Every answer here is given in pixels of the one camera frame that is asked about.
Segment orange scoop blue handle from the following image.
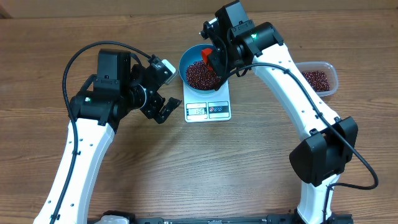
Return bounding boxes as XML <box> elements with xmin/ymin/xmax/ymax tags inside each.
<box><xmin>201</xmin><ymin>48</ymin><xmax>213</xmax><ymax>70</ymax></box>

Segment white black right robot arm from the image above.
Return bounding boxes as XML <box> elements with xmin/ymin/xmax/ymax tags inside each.
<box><xmin>201</xmin><ymin>1</ymin><xmax>358</xmax><ymax>223</ymax></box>

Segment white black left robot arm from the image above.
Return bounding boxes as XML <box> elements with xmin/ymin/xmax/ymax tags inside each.
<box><xmin>34</xmin><ymin>49</ymin><xmax>181</xmax><ymax>223</ymax></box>

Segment blue bowl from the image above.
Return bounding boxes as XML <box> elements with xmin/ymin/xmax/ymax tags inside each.
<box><xmin>179</xmin><ymin>44</ymin><xmax>229</xmax><ymax>98</ymax></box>

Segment red beans in bowl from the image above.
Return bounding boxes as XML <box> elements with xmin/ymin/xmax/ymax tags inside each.
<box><xmin>185</xmin><ymin>60</ymin><xmax>221</xmax><ymax>90</ymax></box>

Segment white digital kitchen scale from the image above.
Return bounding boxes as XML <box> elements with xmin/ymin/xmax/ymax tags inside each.
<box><xmin>183</xmin><ymin>82</ymin><xmax>232</xmax><ymax>123</ymax></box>

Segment red beans in container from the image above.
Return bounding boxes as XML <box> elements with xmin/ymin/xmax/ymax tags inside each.
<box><xmin>302</xmin><ymin>70</ymin><xmax>330</xmax><ymax>92</ymax></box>

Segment clear plastic container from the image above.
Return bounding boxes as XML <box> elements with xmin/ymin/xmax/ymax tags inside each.
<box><xmin>295</xmin><ymin>62</ymin><xmax>339</xmax><ymax>97</ymax></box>

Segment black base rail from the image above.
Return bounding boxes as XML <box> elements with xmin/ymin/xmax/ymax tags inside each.
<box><xmin>88</xmin><ymin>210</ymin><xmax>354</xmax><ymax>224</ymax></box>

